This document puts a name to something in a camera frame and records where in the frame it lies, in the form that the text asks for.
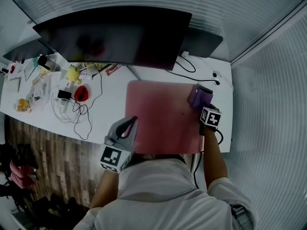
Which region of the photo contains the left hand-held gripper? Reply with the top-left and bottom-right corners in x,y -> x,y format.
100,115 -> 139,174

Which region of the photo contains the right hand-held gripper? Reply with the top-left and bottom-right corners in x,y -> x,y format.
199,103 -> 223,136

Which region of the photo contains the purple cloth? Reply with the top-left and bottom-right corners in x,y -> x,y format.
188,83 -> 213,112

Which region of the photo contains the pink desk mat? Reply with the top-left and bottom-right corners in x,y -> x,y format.
125,80 -> 205,155

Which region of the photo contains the person's right forearm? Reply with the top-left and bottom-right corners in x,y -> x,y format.
203,128 -> 228,185

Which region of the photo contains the person's left forearm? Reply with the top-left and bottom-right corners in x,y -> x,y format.
90,169 -> 120,209

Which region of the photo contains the red round object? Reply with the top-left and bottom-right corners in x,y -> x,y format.
74,85 -> 93,103

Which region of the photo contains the red label packet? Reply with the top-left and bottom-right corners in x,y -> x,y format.
105,64 -> 123,76

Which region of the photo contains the black charger block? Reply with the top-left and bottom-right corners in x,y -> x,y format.
57,90 -> 72,100

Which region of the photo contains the white printed card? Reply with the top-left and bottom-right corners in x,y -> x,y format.
79,68 -> 93,81

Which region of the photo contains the black flat panel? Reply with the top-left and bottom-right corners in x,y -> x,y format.
178,25 -> 224,58

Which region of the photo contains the yellow packet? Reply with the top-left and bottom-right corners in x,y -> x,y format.
83,61 -> 111,69

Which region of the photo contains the person's white shirt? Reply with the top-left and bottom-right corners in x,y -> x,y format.
71,157 -> 257,230

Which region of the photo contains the yellow plush toy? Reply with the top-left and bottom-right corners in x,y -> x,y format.
66,65 -> 81,81

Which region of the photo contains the clear plastic bag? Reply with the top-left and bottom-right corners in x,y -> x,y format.
26,74 -> 52,103

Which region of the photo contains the black computer monitor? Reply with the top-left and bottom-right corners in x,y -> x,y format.
33,6 -> 192,81

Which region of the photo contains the orange snack pack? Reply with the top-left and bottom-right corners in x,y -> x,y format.
16,98 -> 33,114

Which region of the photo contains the black office chair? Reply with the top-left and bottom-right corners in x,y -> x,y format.
0,142 -> 39,201

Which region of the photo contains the white tablet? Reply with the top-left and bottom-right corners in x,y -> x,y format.
6,77 -> 22,92

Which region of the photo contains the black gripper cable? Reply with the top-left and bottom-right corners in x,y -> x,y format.
191,128 -> 225,189

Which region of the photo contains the black monitor power cable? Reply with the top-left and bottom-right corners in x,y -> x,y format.
165,54 -> 221,86

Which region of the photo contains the black shoulder strap buckle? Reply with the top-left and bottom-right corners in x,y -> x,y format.
231,205 -> 248,220

